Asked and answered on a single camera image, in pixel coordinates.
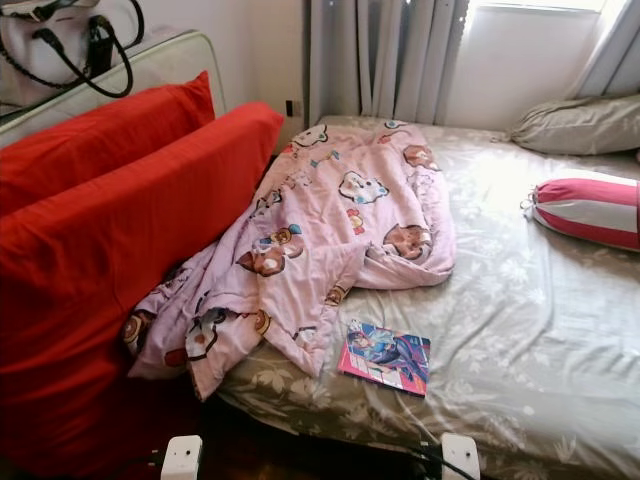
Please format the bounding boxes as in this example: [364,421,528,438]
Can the pink cartoon print blanket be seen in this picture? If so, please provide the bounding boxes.
[125,122,456,401]

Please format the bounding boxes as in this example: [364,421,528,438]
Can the white handbag with black handles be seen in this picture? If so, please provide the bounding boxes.
[0,0,146,106]

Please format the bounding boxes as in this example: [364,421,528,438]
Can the beige floral bed sheet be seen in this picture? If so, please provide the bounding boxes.
[218,115,640,480]

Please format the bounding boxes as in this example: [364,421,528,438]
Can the large red cushion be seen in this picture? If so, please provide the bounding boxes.
[0,101,285,480]
[0,72,216,216]

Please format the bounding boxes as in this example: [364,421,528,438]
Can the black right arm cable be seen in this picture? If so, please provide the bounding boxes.
[410,445,476,480]

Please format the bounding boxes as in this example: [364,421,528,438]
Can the grey pleated curtain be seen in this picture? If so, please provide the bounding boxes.
[572,0,640,98]
[308,0,471,126]

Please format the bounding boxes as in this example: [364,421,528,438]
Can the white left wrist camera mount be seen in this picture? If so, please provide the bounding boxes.
[162,435,203,480]

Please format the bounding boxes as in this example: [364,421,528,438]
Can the pink and grey striped bolster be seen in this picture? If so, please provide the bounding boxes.
[522,177,640,251]

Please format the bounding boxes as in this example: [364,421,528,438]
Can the grey bed pillow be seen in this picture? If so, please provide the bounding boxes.
[510,95,640,156]

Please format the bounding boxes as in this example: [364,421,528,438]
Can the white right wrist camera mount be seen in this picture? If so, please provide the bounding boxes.
[440,433,481,480]

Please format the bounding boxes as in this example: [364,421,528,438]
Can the grey quilted upright mattress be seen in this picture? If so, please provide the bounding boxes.
[0,30,226,151]

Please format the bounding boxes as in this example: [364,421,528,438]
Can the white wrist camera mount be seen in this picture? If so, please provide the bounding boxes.
[440,433,481,480]
[162,435,203,480]

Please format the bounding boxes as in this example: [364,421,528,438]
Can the bright window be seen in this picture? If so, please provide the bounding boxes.
[475,0,611,13]

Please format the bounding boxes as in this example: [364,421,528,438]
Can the colourful comic book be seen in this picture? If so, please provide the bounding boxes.
[337,320,431,398]

